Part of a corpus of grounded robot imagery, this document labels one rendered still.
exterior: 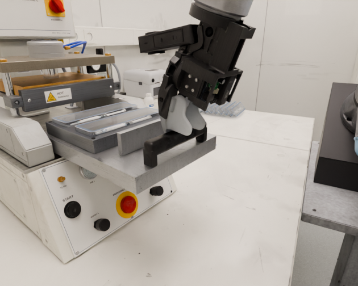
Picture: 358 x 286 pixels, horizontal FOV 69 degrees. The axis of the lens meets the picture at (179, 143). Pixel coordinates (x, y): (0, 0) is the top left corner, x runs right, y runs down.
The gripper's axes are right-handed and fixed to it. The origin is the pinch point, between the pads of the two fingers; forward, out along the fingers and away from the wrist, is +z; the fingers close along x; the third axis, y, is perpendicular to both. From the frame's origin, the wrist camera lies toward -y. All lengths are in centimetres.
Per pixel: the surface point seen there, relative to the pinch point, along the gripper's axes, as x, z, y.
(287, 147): 69, 23, 11
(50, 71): -0.6, 6.3, -37.8
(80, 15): 54, 13, -109
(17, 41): 0, 6, -56
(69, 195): -11.6, 19.1, -10.6
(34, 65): -7.3, 1.5, -31.8
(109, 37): 69, 22, -104
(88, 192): -7.5, 20.0, -9.8
